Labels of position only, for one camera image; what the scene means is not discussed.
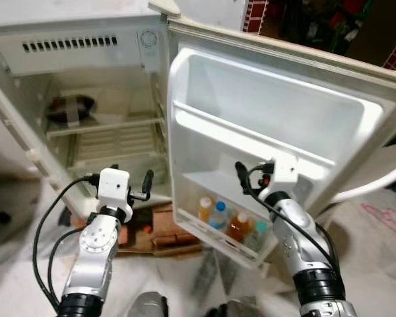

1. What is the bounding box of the white fridge shelf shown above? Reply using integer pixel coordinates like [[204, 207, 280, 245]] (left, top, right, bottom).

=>
[[46, 117, 166, 139]]

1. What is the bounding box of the white fridge door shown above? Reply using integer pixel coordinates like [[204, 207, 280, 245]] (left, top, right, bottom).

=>
[[166, 16, 396, 269]]

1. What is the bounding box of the round fridge thermostat dial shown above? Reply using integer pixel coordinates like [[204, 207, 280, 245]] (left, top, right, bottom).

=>
[[137, 29, 163, 71]]

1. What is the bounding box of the white fridge cabinet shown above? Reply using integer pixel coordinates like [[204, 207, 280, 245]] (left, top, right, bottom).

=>
[[0, 0, 180, 207]]

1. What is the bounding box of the red brick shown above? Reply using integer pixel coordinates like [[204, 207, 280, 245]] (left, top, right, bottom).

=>
[[116, 203, 203, 256]]

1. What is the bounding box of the clear water bottle blue cap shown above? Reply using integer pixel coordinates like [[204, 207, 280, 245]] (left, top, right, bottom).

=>
[[209, 201, 228, 230]]

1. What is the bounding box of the brown tea bottle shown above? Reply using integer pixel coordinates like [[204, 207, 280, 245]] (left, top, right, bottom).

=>
[[225, 211, 253, 244]]

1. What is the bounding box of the orange juice bottle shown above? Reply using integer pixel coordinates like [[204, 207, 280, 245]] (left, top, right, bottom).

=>
[[197, 196, 215, 224]]

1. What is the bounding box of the clear bottle green cap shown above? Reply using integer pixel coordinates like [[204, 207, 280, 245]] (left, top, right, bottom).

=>
[[247, 219, 271, 252]]

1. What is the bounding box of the dark taped item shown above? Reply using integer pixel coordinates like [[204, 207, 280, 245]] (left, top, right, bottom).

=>
[[44, 95, 100, 127]]

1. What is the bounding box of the grey left robot leg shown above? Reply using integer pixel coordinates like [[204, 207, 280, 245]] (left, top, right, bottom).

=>
[[128, 292, 170, 317]]

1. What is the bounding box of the grey robot leg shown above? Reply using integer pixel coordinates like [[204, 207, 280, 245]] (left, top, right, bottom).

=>
[[203, 300, 266, 317], [128, 292, 170, 317]]

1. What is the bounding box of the pink clothes hanger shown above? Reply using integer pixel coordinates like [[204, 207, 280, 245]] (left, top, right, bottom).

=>
[[361, 201, 396, 240]]

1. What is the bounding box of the grey right robot leg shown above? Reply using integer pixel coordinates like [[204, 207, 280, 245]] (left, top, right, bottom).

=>
[[203, 300, 266, 317]]

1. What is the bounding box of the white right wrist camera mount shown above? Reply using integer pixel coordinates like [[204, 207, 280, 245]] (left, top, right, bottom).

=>
[[271, 157, 300, 185]]

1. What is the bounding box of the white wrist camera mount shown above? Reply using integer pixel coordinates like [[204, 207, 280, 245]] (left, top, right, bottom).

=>
[[95, 168, 133, 223], [271, 157, 300, 185]]

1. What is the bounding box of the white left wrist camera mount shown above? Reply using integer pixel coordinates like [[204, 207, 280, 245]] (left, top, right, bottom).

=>
[[95, 168, 133, 223]]

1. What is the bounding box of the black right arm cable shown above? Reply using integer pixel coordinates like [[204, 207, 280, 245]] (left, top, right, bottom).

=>
[[240, 181, 342, 273]]

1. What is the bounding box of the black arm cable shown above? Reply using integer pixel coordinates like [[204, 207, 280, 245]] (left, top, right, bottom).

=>
[[240, 181, 342, 273], [31, 173, 101, 312]]

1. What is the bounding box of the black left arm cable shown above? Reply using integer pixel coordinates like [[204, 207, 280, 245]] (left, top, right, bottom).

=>
[[31, 173, 101, 312]]

